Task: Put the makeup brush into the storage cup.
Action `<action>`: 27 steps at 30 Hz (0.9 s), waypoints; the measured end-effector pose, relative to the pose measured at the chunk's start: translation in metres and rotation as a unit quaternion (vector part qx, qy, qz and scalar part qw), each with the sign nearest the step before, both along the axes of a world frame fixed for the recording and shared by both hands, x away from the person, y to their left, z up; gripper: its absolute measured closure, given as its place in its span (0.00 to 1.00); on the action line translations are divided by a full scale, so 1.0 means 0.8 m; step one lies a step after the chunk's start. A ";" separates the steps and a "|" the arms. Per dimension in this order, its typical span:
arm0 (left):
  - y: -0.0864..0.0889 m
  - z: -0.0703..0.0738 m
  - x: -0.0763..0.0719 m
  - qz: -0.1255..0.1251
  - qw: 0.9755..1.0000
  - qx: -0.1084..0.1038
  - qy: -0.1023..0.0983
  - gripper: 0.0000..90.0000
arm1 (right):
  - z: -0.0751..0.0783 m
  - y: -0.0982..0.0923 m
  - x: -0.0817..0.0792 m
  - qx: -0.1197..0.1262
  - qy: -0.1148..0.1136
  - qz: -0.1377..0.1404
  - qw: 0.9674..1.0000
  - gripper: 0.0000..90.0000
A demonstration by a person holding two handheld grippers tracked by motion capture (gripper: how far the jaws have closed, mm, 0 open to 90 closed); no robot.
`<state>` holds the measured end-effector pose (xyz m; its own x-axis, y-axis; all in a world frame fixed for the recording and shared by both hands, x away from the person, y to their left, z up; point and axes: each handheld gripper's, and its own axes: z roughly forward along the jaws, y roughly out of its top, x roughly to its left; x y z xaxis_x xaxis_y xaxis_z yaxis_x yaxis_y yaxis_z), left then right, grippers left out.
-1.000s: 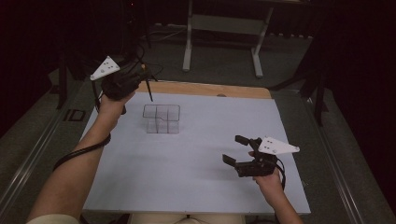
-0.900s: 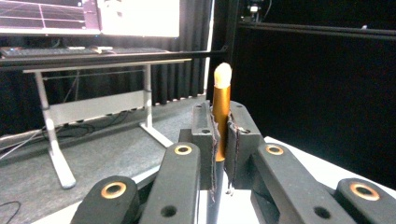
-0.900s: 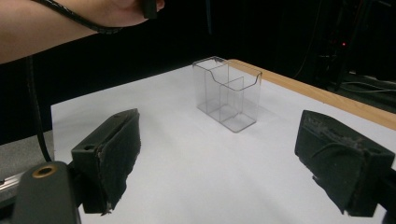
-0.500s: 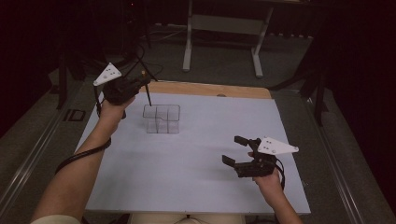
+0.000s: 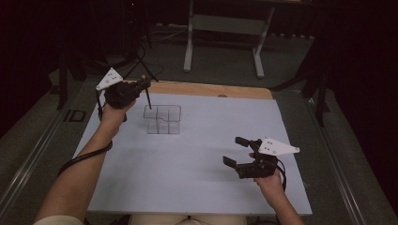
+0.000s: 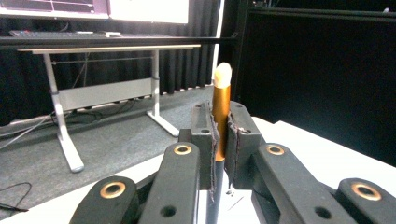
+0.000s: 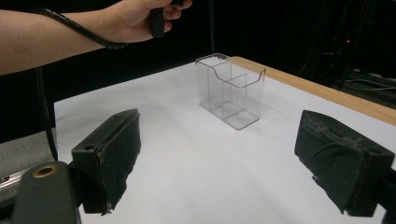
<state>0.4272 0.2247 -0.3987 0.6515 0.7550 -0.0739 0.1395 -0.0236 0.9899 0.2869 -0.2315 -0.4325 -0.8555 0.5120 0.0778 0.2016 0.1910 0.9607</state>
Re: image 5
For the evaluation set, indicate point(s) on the person's beige clothing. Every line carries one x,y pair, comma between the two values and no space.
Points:
187,219

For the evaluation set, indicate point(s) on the dark blue pencil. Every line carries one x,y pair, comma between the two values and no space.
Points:
148,98

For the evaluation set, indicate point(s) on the black metal stand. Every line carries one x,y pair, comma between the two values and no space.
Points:
62,78
316,84

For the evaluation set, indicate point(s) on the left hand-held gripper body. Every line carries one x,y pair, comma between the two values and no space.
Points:
120,93

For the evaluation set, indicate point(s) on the black tripod stand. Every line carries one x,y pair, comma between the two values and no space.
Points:
140,59

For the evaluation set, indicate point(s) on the person's right hand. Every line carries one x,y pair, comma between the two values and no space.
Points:
270,184

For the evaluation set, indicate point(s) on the clear acrylic organizer box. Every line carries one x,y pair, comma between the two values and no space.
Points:
162,120

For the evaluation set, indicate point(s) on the white metal stand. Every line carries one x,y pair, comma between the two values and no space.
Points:
228,25

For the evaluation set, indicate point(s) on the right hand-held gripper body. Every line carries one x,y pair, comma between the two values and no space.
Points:
261,165

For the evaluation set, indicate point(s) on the person's left hand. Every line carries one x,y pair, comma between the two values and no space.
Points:
112,117

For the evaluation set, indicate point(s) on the floor socket box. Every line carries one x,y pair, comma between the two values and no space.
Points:
75,116

